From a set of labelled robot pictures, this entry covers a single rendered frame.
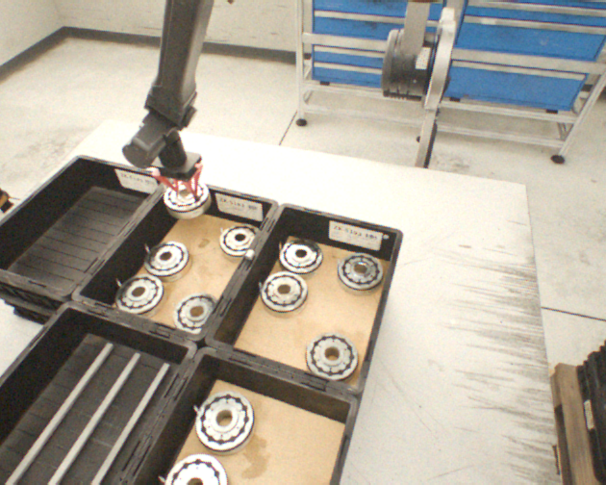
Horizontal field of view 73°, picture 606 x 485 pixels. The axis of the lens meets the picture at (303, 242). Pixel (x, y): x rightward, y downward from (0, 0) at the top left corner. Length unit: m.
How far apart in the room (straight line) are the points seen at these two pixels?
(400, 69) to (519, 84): 1.72
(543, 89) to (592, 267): 1.01
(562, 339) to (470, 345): 1.06
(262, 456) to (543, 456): 0.57
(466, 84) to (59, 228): 2.23
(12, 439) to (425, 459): 0.78
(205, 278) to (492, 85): 2.14
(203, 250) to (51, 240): 0.40
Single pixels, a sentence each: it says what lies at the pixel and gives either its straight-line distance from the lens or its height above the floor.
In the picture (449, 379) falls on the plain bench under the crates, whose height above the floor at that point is 0.70.
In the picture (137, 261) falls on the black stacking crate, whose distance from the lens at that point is 1.06.
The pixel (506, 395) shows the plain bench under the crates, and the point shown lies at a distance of 1.07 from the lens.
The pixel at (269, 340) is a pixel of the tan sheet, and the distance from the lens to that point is 0.89.
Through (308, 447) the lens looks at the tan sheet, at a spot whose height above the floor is 0.83.
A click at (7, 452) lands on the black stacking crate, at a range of 0.97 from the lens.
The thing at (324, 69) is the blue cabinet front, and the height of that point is 0.40.
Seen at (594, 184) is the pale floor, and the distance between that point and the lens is 2.99.
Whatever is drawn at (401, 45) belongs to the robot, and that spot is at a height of 1.20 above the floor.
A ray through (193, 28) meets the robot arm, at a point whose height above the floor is 1.40.
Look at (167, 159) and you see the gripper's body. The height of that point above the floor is 1.09.
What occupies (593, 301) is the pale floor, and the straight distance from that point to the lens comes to 2.33.
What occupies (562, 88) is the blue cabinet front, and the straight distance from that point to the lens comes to 2.81.
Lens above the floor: 1.61
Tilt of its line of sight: 49 degrees down
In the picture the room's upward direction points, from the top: 1 degrees counter-clockwise
